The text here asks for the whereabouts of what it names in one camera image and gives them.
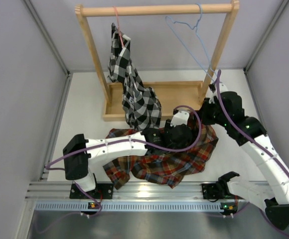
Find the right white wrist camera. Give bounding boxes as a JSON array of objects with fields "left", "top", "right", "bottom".
[{"left": 208, "top": 82, "right": 228, "bottom": 104}]

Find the aluminium frame post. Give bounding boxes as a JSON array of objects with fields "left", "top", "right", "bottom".
[
  {"left": 243, "top": 0, "right": 289, "bottom": 75},
  {"left": 22, "top": 0, "right": 72, "bottom": 105}
]

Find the aluminium mounting rail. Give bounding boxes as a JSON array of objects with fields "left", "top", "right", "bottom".
[{"left": 25, "top": 181, "right": 215, "bottom": 201}]

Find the slotted grey cable duct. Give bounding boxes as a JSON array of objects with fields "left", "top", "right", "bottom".
[{"left": 34, "top": 201, "right": 237, "bottom": 212}]

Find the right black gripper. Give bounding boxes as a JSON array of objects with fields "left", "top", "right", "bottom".
[{"left": 194, "top": 98, "right": 230, "bottom": 128}]

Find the wooden clothes rack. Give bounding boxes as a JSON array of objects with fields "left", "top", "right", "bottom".
[{"left": 75, "top": 0, "right": 240, "bottom": 125}]

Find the blue wire hanger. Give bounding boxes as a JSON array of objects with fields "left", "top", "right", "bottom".
[{"left": 164, "top": 3, "right": 217, "bottom": 84}]

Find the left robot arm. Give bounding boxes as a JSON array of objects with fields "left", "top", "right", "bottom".
[{"left": 63, "top": 118, "right": 193, "bottom": 199}]

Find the right aluminium frame post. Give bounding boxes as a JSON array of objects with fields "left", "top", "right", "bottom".
[{"left": 243, "top": 0, "right": 289, "bottom": 75}]

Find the left aluminium frame post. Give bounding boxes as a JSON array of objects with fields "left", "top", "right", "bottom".
[{"left": 22, "top": 0, "right": 72, "bottom": 105}]

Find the black white checkered shirt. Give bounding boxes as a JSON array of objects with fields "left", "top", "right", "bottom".
[{"left": 108, "top": 23, "right": 162, "bottom": 131}]

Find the red brown plaid shirt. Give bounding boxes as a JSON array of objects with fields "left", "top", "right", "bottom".
[{"left": 103, "top": 125, "right": 219, "bottom": 190}]

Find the pink wire hanger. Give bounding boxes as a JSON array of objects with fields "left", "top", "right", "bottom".
[{"left": 113, "top": 6, "right": 125, "bottom": 47}]

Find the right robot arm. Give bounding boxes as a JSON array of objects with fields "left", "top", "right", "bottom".
[{"left": 198, "top": 91, "right": 289, "bottom": 230}]

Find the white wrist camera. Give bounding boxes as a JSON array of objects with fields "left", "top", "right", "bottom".
[
  {"left": 170, "top": 110, "right": 190, "bottom": 127},
  {"left": 208, "top": 82, "right": 228, "bottom": 104}
]

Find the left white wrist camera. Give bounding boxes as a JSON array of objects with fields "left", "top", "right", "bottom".
[{"left": 170, "top": 110, "right": 190, "bottom": 127}]

